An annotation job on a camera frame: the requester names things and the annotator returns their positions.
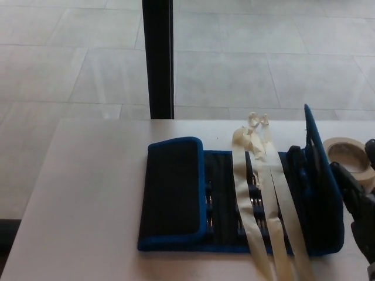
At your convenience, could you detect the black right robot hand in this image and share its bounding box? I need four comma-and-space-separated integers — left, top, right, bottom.
329, 139, 375, 262

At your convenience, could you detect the black blue-trimmed folding toolkit case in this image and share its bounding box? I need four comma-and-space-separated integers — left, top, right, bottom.
137, 104, 345, 256

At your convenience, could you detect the beige masking tape roll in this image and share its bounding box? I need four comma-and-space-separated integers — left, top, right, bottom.
322, 136, 375, 186

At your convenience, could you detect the beige tape strip curled end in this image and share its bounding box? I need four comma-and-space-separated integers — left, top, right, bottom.
232, 125, 276, 281

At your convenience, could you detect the dark furniture base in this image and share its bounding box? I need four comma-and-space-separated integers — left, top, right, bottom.
0, 218, 21, 253

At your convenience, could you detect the blue black screwdriver handle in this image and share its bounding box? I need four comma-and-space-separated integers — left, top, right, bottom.
286, 145, 312, 206

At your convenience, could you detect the black window frame post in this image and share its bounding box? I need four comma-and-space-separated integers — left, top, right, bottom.
141, 0, 176, 120

